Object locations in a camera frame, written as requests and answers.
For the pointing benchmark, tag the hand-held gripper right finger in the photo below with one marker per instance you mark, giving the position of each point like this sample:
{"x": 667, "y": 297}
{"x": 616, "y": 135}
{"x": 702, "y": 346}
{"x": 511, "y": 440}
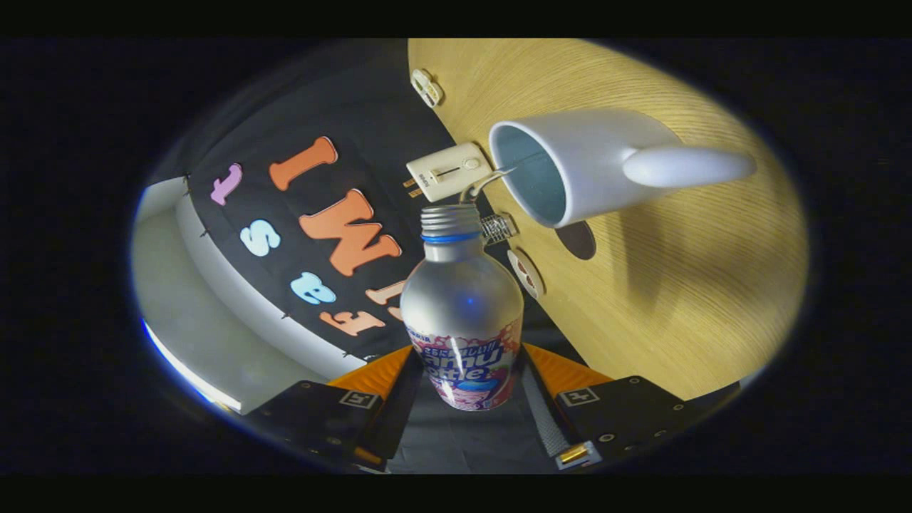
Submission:
{"x": 545, "y": 420}

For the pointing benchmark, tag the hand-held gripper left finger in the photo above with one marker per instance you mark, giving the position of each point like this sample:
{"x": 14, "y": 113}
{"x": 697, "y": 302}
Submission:
{"x": 402, "y": 417}

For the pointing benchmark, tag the silver juice bottle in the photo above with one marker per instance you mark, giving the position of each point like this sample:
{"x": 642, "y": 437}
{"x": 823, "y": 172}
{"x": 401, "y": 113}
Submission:
{"x": 459, "y": 299}

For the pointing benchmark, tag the dark brown round coaster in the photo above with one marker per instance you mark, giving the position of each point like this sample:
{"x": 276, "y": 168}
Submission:
{"x": 578, "y": 241}

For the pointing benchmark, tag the clear poured juice stream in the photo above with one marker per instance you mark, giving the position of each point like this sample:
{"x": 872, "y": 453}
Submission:
{"x": 484, "y": 180}

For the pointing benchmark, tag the white cup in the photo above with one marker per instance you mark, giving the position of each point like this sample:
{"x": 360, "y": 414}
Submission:
{"x": 605, "y": 153}

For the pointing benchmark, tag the small plate with red food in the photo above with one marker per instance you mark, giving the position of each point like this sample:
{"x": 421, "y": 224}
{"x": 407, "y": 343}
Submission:
{"x": 526, "y": 273}

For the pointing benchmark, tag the wooden table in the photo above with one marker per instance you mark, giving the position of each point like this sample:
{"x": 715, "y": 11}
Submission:
{"x": 677, "y": 299}

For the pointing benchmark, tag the large ceiling light panel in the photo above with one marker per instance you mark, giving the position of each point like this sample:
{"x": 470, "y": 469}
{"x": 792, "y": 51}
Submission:
{"x": 189, "y": 370}

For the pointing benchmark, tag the toast slices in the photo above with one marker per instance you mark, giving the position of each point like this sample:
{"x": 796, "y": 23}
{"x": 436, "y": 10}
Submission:
{"x": 411, "y": 187}

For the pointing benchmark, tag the white toaster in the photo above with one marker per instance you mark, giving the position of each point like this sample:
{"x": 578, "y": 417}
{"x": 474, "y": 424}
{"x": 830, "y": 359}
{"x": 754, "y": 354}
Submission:
{"x": 452, "y": 171}

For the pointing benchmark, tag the black backdrop cloth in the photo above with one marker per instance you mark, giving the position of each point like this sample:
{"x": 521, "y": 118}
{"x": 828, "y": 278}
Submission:
{"x": 370, "y": 107}

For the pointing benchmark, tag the white divided dish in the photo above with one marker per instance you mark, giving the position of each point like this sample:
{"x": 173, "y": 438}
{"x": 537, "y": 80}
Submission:
{"x": 427, "y": 87}

